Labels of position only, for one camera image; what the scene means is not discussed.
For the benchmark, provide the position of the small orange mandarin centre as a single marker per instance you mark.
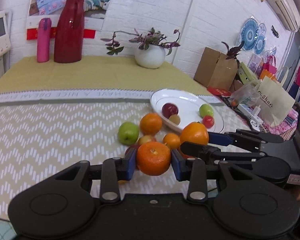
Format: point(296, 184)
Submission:
point(172, 141)

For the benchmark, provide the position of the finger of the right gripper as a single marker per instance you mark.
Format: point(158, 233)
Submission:
point(210, 154)
point(247, 140)

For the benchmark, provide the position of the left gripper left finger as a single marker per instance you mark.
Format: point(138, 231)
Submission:
point(108, 173)

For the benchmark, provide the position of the white power strip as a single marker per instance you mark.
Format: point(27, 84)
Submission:
point(254, 120)

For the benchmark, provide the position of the green fruit on plate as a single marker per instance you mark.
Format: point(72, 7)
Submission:
point(206, 110)

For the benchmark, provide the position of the red envelope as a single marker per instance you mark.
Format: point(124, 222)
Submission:
point(219, 92)

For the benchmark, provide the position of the beige tote bag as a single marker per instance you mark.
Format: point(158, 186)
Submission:
point(274, 102)

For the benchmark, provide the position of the clear plastic bag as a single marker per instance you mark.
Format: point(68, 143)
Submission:
point(247, 95)

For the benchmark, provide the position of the small red fruit on plate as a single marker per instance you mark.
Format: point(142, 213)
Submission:
point(208, 121)

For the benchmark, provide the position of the olive green table mat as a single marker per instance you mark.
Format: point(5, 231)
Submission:
point(95, 72)

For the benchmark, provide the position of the green box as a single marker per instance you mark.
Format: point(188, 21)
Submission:
point(245, 74)

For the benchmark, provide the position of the brown cardboard box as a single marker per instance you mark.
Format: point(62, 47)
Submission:
point(215, 70)

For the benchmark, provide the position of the small orange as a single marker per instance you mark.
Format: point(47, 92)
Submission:
point(122, 182)

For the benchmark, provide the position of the dark purple plant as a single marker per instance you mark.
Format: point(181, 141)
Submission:
point(233, 52)

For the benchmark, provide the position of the white pot with plant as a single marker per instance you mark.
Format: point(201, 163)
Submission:
point(152, 49)

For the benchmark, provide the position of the orange tangerine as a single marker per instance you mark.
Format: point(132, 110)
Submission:
point(153, 158)

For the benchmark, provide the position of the tall red thermos jug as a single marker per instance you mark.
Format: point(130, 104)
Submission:
point(69, 33)

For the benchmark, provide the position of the bedding wall calendar poster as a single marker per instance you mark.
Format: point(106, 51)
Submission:
point(93, 11)

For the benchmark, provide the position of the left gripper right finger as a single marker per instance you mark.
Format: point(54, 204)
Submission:
point(235, 184)

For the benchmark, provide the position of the small brown longan on plate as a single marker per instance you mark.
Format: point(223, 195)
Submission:
point(175, 119)

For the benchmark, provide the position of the patterned beige tablecloth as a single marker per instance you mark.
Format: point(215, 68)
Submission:
point(39, 139)

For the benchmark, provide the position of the green apple on table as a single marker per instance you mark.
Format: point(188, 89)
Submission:
point(128, 133)

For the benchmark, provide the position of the blue round wall fan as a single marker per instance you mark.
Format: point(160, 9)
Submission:
point(249, 34)

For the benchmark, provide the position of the white air conditioner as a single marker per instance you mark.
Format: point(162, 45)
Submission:
point(287, 12)

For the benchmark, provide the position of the red-yellow small apple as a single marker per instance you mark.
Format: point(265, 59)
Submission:
point(146, 138)

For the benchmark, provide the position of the large orange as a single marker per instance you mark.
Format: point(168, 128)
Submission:
point(151, 124)
point(196, 133)

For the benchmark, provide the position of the white round plate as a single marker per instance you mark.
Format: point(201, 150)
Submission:
point(188, 105)

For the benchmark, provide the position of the pink thermos bottle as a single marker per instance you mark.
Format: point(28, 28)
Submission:
point(43, 40)

